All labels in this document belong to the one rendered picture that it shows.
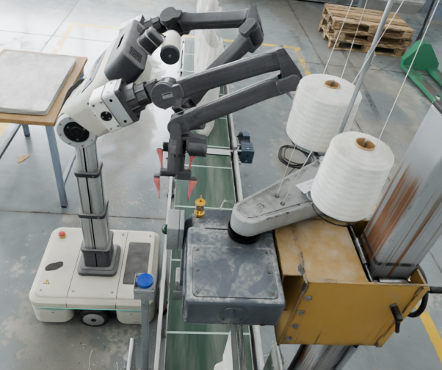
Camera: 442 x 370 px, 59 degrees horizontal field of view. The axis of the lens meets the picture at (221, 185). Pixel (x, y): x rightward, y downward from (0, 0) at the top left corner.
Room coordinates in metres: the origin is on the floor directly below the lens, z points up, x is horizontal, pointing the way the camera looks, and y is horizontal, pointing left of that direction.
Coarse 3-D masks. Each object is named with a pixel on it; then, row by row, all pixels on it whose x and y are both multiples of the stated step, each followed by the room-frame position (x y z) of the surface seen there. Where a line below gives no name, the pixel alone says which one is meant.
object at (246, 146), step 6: (240, 132) 2.70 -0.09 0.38; (246, 132) 2.65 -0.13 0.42; (240, 138) 2.63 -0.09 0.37; (246, 138) 2.60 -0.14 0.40; (240, 144) 2.52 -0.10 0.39; (246, 144) 2.53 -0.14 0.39; (252, 144) 2.54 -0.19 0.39; (240, 150) 2.44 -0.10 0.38; (246, 150) 2.44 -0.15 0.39; (252, 150) 2.45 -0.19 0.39; (240, 156) 2.45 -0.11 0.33; (246, 156) 2.44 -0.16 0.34; (252, 156) 2.44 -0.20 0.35; (246, 162) 2.44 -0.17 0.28
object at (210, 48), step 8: (208, 32) 2.99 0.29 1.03; (200, 40) 2.83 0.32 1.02; (208, 40) 2.99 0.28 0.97; (216, 40) 2.85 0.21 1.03; (200, 48) 2.82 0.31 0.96; (208, 48) 2.59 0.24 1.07; (216, 48) 2.54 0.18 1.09; (200, 56) 2.79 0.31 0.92; (208, 56) 2.57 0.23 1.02; (216, 56) 2.56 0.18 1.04; (200, 64) 2.70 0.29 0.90; (208, 64) 2.56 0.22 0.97; (216, 88) 2.60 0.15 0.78; (208, 96) 2.58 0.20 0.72; (216, 96) 2.61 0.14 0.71; (200, 104) 2.58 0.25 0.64; (208, 128) 2.59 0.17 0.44
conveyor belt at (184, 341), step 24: (192, 168) 2.14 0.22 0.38; (216, 168) 2.18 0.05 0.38; (192, 192) 1.89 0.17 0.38; (216, 192) 1.93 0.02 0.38; (168, 312) 1.01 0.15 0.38; (168, 336) 0.89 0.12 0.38; (192, 336) 0.91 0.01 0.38; (216, 336) 0.93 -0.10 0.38; (168, 360) 0.78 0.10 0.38; (192, 360) 0.80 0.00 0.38; (216, 360) 0.82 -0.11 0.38
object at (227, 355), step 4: (228, 336) 0.64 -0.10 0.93; (228, 340) 0.63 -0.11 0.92; (228, 344) 0.62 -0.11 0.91; (228, 348) 0.61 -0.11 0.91; (228, 352) 0.60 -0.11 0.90; (224, 356) 0.63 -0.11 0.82; (228, 356) 0.59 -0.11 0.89; (224, 360) 0.61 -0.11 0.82; (228, 360) 0.58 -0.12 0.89; (232, 360) 0.55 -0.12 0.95; (216, 364) 0.60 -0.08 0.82; (220, 364) 0.60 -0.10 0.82; (224, 364) 0.60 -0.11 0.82; (228, 364) 0.57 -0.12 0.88; (232, 364) 0.54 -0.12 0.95; (216, 368) 0.59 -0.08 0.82; (220, 368) 0.59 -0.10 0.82; (224, 368) 0.59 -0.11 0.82; (228, 368) 0.56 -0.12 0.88; (232, 368) 0.53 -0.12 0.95
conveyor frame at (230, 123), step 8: (184, 40) 4.44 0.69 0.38; (224, 88) 3.55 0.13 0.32; (232, 120) 2.80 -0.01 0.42; (232, 128) 2.67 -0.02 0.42; (232, 136) 2.58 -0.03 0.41; (232, 144) 2.52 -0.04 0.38; (208, 152) 2.37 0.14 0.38; (216, 152) 2.38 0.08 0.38; (224, 152) 2.40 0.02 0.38; (232, 152) 2.45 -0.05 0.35
